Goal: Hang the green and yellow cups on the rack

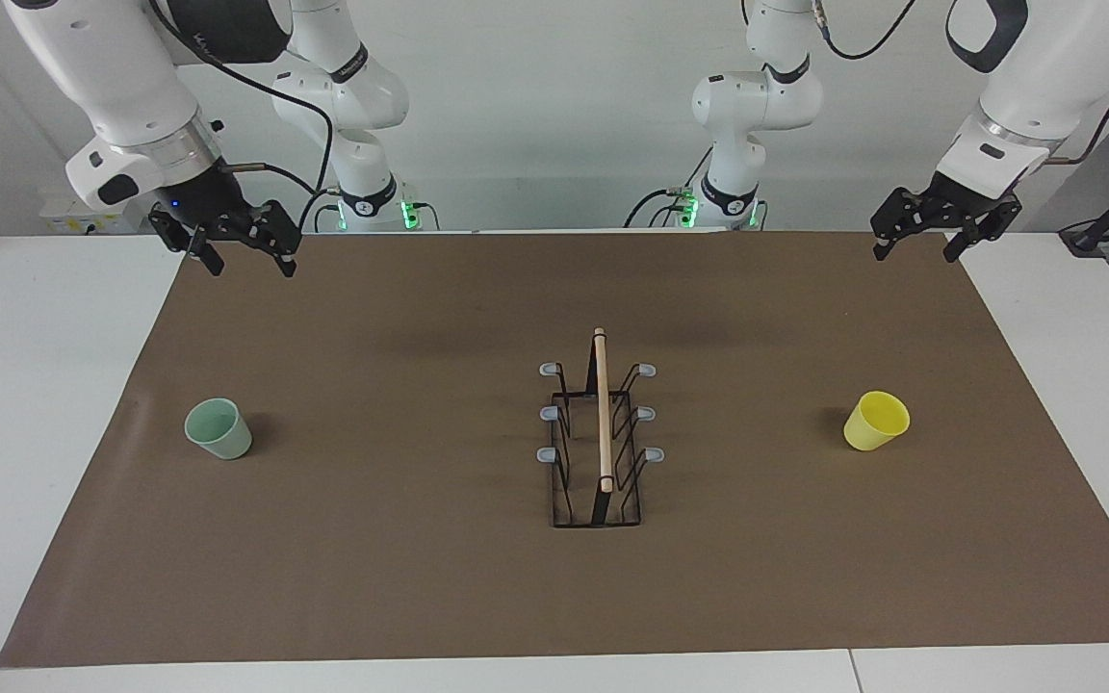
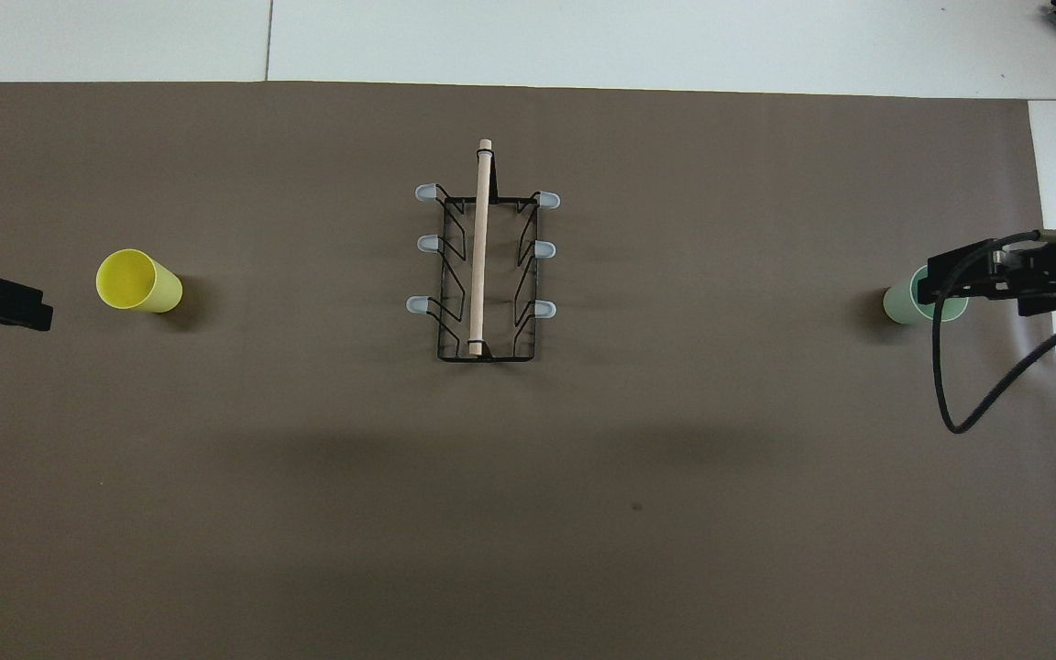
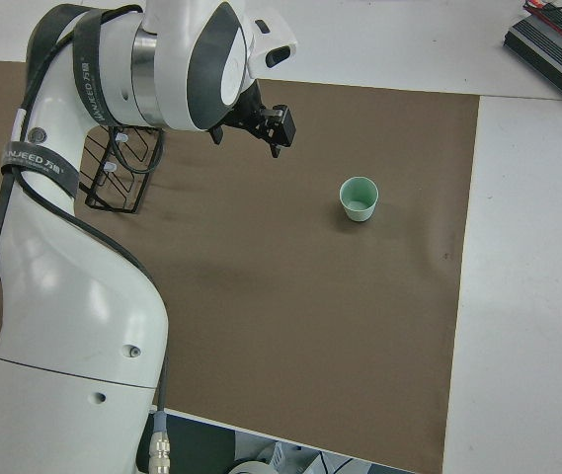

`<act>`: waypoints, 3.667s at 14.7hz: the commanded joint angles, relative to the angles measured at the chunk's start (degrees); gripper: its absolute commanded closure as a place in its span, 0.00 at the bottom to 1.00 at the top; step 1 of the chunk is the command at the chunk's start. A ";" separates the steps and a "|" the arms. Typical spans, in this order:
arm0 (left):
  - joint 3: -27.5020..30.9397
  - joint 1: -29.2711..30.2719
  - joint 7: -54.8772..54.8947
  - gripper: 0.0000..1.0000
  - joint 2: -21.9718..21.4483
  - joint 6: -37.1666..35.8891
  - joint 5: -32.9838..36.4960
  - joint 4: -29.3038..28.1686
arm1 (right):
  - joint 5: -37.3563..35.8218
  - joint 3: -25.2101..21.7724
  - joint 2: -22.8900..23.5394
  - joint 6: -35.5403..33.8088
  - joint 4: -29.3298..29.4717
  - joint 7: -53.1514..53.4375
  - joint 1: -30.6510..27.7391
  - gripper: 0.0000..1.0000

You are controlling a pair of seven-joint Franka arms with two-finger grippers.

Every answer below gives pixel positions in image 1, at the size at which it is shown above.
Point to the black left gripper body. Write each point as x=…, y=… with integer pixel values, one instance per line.
x=957, y=200

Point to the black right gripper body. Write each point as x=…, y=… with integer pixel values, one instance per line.
x=208, y=197

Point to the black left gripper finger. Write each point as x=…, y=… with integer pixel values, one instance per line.
x=901, y=214
x=990, y=217

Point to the yellow plastic cup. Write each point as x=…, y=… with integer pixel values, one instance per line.
x=870, y=428

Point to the white power strip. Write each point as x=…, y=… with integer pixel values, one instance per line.
x=64, y=217

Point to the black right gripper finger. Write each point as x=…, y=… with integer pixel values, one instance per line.
x=198, y=245
x=280, y=231

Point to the brown table mat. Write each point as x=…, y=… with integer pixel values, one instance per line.
x=372, y=577

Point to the pale green plastic cup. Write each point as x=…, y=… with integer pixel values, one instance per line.
x=225, y=438

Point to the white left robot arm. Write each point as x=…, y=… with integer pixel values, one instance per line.
x=757, y=101

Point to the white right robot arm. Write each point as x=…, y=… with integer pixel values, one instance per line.
x=121, y=77

